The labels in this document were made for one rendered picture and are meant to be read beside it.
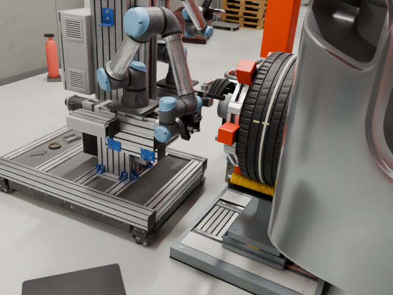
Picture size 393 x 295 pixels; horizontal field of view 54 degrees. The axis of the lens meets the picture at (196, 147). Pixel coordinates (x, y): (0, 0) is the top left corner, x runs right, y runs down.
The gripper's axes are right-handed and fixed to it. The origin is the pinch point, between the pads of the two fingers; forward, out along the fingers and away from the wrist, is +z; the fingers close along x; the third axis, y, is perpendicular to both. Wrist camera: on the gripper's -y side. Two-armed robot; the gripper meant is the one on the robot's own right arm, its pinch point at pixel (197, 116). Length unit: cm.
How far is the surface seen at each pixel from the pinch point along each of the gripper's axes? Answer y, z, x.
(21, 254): -83, -60, 74
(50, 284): -49, -88, 17
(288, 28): 39, 66, -22
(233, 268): -75, -14, -35
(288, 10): 49, 66, -21
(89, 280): -49, -78, 5
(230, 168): -71, 79, 8
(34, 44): -44, 187, 335
